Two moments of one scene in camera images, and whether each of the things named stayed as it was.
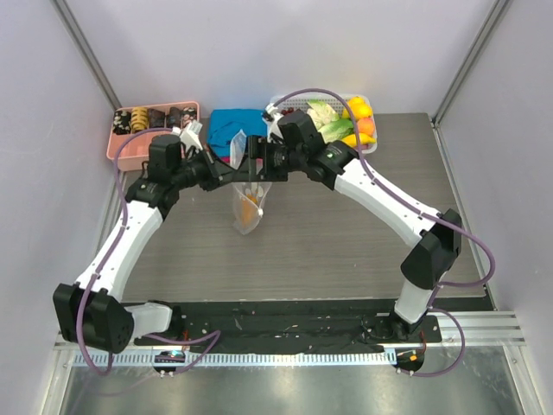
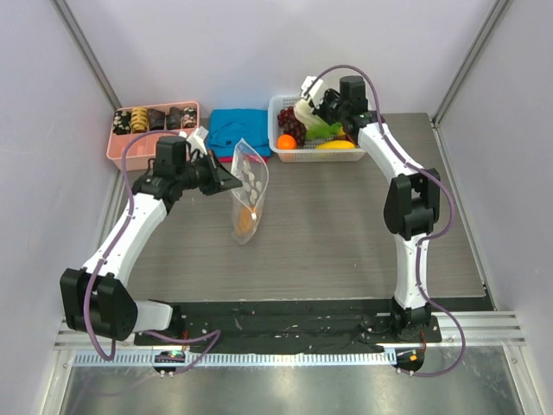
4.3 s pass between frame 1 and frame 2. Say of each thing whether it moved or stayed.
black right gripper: moved
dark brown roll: stayed
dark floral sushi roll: stayed
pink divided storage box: stayed
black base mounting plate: stayed
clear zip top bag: moved
